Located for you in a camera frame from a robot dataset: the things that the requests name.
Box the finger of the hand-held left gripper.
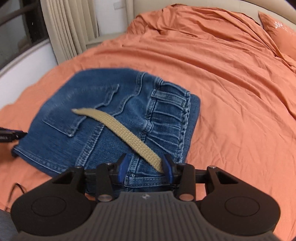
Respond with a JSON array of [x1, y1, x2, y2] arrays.
[[0, 127, 28, 143]]

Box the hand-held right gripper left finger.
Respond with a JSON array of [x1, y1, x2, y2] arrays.
[[52, 153, 128, 203]]

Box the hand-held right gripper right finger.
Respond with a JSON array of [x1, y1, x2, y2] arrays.
[[161, 153, 240, 202]]

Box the tan woven belt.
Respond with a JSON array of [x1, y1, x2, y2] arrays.
[[72, 108, 164, 174]]

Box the blue denim pants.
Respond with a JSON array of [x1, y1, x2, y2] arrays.
[[11, 68, 202, 194]]

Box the orange bed blanket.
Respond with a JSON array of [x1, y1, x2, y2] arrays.
[[0, 3, 296, 234]]

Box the person's grey clothing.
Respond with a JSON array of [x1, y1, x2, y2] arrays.
[[0, 210, 18, 241]]

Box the window with dark railing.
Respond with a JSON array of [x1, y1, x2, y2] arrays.
[[0, 0, 51, 71]]

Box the beige curtain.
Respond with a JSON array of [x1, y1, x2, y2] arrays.
[[39, 0, 100, 65]]

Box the beige nightstand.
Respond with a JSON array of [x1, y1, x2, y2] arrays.
[[84, 34, 112, 49]]

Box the orange pillow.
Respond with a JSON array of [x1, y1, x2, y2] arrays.
[[258, 11, 296, 61]]

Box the beige padded headboard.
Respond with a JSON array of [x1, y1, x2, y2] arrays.
[[133, 0, 296, 30]]

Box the black cable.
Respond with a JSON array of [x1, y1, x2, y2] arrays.
[[6, 183, 27, 212]]

